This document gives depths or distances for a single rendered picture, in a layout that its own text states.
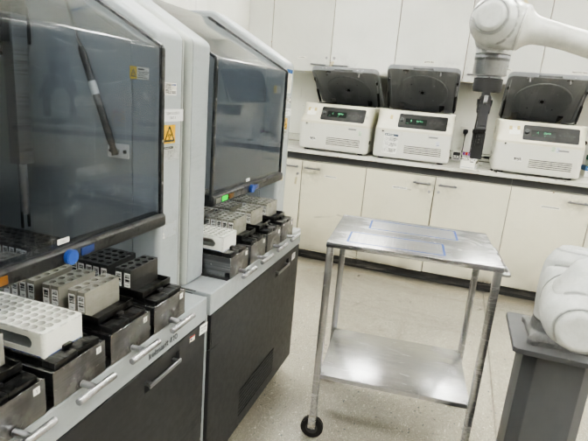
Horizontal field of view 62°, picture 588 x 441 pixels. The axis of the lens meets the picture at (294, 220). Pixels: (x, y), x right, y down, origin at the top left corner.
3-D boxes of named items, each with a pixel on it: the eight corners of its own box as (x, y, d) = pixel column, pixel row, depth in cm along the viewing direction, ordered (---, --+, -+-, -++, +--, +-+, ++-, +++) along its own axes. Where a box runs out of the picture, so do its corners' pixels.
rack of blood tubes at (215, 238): (143, 240, 163) (143, 222, 161) (160, 233, 172) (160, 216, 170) (222, 255, 154) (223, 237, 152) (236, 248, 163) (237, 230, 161)
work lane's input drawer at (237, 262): (56, 242, 173) (55, 219, 171) (85, 234, 186) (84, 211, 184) (242, 283, 151) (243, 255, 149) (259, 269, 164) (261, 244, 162)
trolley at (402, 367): (298, 436, 194) (318, 240, 173) (319, 374, 237) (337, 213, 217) (473, 477, 180) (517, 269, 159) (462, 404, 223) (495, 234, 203)
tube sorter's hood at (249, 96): (77, 185, 164) (70, -20, 148) (176, 164, 220) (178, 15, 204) (213, 207, 148) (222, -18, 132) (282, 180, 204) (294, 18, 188)
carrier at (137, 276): (151, 276, 128) (151, 255, 127) (157, 278, 128) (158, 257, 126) (122, 292, 117) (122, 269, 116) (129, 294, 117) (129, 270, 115)
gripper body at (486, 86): (504, 77, 127) (498, 114, 129) (502, 79, 134) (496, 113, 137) (474, 75, 129) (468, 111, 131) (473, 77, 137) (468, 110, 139)
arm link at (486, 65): (509, 58, 133) (505, 80, 135) (474, 56, 136) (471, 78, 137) (512, 54, 125) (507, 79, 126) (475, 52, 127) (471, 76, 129)
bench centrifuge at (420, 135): (371, 157, 366) (382, 61, 348) (383, 150, 423) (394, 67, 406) (447, 166, 349) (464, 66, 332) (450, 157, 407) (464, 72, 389)
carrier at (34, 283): (66, 286, 118) (66, 263, 117) (73, 288, 118) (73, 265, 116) (27, 304, 107) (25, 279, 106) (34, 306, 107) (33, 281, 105)
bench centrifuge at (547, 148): (490, 171, 341) (509, 68, 323) (487, 162, 398) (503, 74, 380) (579, 182, 324) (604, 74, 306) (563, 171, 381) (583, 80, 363)
